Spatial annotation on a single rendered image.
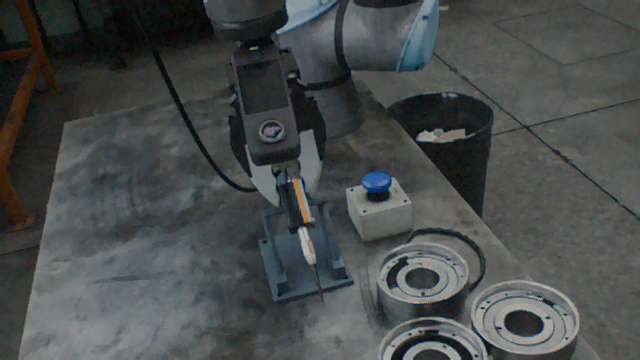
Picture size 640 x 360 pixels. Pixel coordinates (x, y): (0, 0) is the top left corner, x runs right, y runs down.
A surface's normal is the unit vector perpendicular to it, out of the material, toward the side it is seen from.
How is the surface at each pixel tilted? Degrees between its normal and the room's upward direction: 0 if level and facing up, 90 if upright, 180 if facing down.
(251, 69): 33
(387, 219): 90
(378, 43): 88
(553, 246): 0
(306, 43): 88
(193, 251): 0
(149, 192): 0
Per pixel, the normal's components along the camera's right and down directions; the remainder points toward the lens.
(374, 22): -0.52, 0.48
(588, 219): -0.12, -0.83
